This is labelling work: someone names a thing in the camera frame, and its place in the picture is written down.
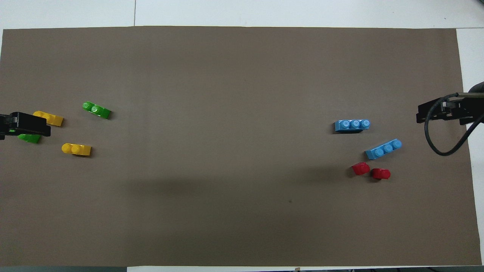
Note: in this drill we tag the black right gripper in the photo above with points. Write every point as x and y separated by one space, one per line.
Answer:
463 109

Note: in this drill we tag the green two-stud toy brick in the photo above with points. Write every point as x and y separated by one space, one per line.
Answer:
31 138
96 110

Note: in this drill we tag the red one-stud toy brick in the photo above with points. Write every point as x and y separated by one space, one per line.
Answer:
381 173
361 169

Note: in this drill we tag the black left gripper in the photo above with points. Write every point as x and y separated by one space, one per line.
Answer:
5 124

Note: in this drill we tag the yellow two-stud toy brick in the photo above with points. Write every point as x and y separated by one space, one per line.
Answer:
76 150
53 119

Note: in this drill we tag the blue three-stud toy brick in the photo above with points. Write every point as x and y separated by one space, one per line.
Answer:
383 149
352 125

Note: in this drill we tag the brown paper table mat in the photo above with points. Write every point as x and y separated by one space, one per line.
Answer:
234 94

